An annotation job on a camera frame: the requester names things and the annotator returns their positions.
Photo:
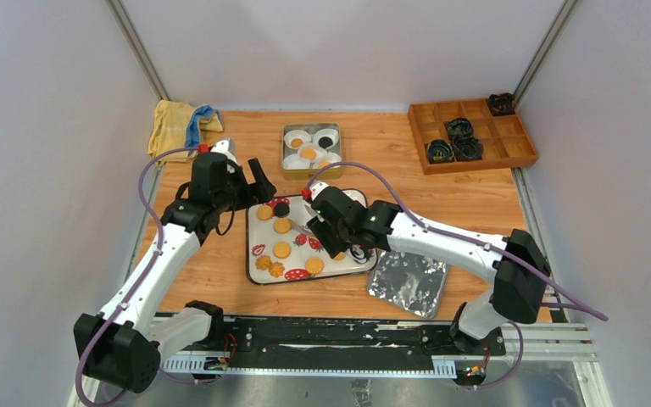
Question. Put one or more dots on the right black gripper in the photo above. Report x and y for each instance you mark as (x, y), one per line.
(320, 227)

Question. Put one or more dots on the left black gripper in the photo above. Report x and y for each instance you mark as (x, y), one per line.
(259, 192)

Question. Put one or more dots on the black sandwich cookie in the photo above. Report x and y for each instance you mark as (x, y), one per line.
(359, 255)
(325, 142)
(281, 210)

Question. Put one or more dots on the metal tongs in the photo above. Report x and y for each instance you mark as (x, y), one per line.
(300, 229)

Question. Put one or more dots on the white strawberry tray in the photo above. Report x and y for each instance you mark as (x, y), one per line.
(275, 258)

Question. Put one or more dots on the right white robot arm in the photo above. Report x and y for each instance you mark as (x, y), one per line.
(514, 265)

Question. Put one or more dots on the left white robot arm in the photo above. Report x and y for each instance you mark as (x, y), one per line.
(120, 345)

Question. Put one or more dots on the white paper cup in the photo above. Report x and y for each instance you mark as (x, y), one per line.
(295, 162)
(327, 132)
(320, 151)
(329, 156)
(301, 134)

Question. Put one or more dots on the gold cookie tin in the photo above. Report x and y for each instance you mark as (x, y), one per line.
(304, 175)

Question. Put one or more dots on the blue cloth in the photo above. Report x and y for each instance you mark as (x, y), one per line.
(192, 134)

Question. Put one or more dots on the silver tin lid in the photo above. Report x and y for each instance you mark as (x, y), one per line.
(410, 282)

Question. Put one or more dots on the yellow cloth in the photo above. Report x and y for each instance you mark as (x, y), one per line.
(169, 126)

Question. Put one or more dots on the wooden compartment box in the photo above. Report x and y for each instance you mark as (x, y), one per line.
(506, 142)

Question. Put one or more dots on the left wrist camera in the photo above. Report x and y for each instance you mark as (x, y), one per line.
(226, 147)

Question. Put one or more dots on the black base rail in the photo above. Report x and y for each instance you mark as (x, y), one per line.
(333, 347)

